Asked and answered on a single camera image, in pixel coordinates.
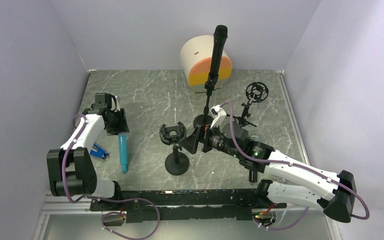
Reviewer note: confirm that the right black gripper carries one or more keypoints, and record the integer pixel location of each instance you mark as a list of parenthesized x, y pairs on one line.
[(202, 135)]

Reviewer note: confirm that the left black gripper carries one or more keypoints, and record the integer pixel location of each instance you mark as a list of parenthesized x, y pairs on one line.
[(122, 126)]

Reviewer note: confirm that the cyan blue microphone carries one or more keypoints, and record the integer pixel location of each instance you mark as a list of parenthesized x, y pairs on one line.
[(123, 152)]

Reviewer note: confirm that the black round-base shock-mount stand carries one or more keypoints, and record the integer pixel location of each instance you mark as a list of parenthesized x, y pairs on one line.
[(176, 163)]

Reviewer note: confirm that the black round-base clip stand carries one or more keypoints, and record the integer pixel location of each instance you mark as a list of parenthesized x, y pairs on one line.
[(209, 85)]

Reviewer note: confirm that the silver mesh black microphone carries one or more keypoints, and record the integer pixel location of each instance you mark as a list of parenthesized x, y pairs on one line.
[(253, 174)]

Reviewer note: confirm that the black tripod shock-mount stand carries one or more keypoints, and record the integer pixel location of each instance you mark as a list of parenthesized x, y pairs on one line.
[(255, 92)]

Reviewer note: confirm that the tall black microphone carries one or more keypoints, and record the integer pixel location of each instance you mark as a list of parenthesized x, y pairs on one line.
[(219, 39)]

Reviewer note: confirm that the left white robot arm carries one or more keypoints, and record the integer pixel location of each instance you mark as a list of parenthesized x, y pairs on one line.
[(71, 171)]

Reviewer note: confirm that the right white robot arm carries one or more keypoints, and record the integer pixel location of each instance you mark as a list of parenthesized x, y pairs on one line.
[(333, 193)]

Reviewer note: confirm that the blue black hand tool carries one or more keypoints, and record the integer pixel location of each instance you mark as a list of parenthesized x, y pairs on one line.
[(98, 152)]

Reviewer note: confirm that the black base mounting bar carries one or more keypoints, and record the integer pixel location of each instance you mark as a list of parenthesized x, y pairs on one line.
[(167, 205)]

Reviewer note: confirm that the white orange yellow cylinder container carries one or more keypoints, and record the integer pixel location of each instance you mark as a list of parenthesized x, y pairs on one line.
[(196, 57)]

